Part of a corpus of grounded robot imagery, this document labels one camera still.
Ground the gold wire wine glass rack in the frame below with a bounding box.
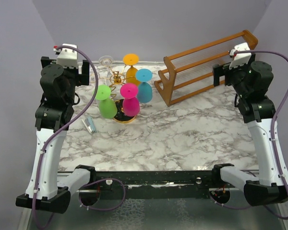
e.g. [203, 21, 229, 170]
[98, 64, 136, 124]

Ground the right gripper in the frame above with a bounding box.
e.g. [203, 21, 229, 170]
[214, 58, 255, 98]

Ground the teal plastic goblet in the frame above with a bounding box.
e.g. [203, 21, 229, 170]
[135, 69, 153, 103]

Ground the green plastic goblet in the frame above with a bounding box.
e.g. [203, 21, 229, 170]
[95, 85, 117, 119]

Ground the pink plastic goblet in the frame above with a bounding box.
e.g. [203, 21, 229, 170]
[120, 83, 140, 116]

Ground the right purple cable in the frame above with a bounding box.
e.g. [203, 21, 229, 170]
[213, 49, 288, 220]

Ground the clear wine glass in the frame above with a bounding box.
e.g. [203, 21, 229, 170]
[90, 71, 100, 95]
[98, 56, 114, 79]

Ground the light blue stapler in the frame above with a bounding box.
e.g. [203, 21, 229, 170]
[82, 116, 97, 134]

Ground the black base frame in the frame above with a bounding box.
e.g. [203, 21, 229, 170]
[69, 165, 240, 200]

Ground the orange plastic goblet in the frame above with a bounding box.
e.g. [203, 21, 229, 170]
[123, 54, 140, 86]

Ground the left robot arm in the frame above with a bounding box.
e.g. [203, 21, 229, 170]
[15, 57, 223, 214]

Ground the wooden rack with clear rods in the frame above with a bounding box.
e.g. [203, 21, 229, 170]
[154, 30, 258, 106]

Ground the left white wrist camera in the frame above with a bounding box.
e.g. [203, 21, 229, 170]
[53, 46, 78, 69]

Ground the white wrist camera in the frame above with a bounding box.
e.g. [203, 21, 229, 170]
[53, 46, 78, 69]
[229, 42, 252, 69]

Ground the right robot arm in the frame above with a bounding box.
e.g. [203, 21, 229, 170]
[211, 54, 288, 206]

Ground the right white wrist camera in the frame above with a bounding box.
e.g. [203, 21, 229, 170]
[229, 42, 252, 69]

